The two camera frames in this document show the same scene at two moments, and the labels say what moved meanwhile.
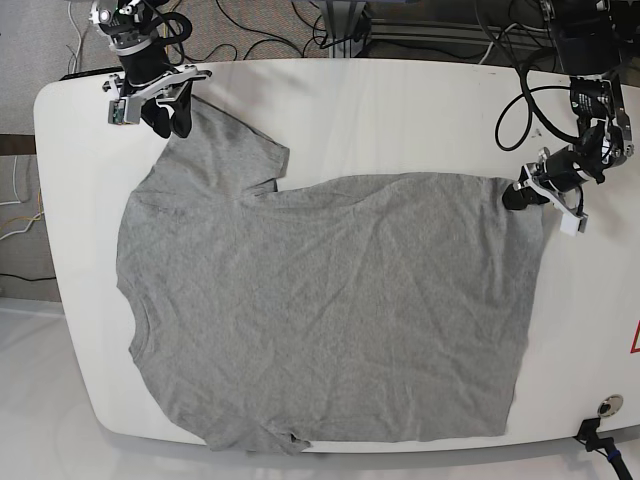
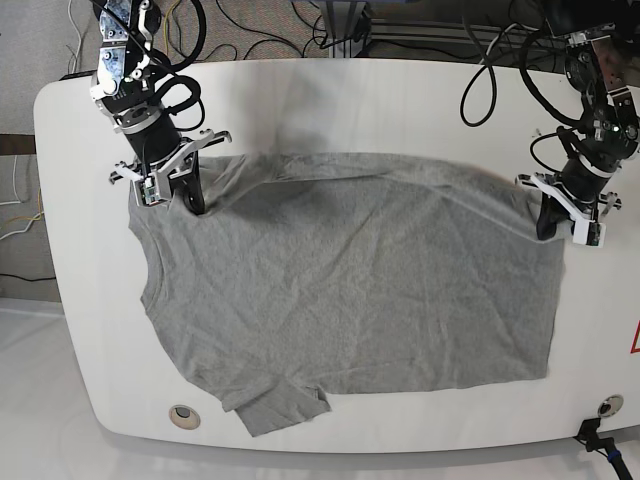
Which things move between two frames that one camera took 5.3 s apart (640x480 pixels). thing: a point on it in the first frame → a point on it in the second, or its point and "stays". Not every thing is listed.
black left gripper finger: x=182 y=105 → x=189 y=187
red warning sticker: x=635 y=346 stays
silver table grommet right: x=610 y=405 stays
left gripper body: x=165 y=87 → x=168 y=163
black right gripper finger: x=515 y=199 → x=551 y=214
